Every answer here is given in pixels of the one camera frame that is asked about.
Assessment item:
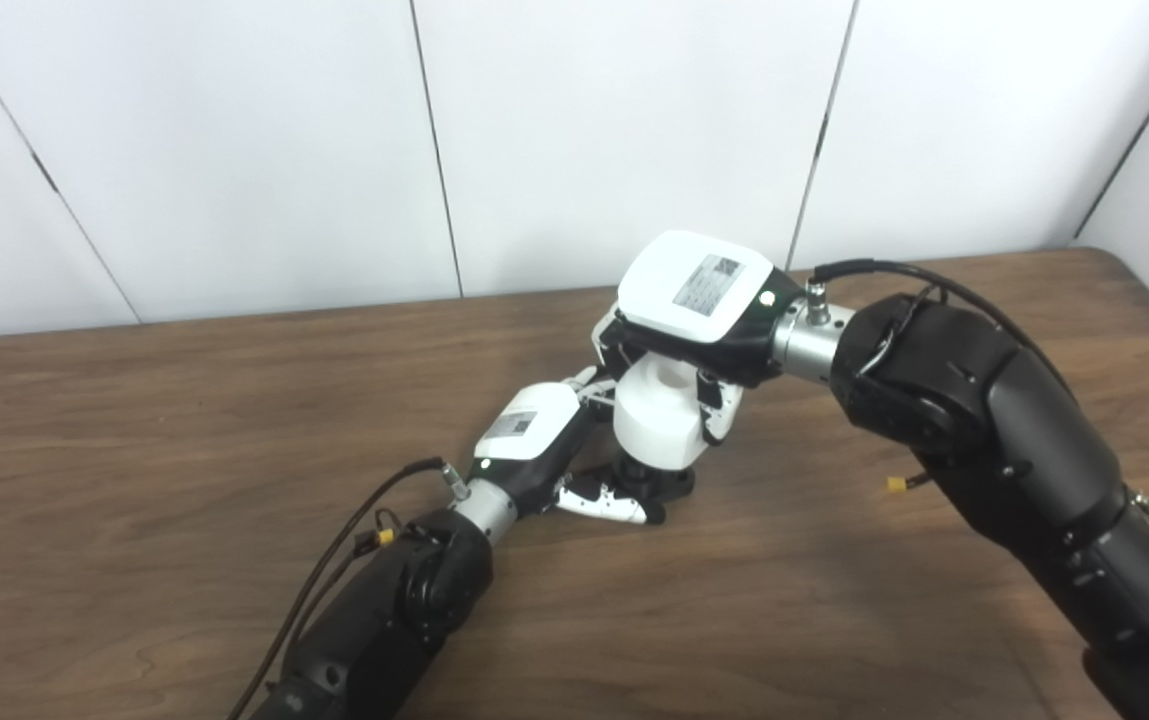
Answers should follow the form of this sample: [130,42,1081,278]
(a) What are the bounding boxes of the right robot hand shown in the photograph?
[591,230,805,446]

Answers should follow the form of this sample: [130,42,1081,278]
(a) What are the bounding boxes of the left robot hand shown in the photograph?
[469,366,667,526]

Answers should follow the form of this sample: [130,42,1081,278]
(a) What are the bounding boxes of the round white plastic piece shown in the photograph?
[612,352,707,469]

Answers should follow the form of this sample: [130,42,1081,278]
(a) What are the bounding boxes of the black plastic holder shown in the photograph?
[589,458,695,506]

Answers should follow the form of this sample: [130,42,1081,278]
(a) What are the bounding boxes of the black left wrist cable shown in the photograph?
[229,457,465,720]

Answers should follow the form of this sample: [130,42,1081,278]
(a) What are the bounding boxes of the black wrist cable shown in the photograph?
[812,258,1149,536]
[229,457,465,720]

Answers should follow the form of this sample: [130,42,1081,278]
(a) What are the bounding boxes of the thin left wire yellow connector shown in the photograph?
[284,510,400,641]

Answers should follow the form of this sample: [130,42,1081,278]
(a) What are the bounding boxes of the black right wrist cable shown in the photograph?
[812,258,1149,536]

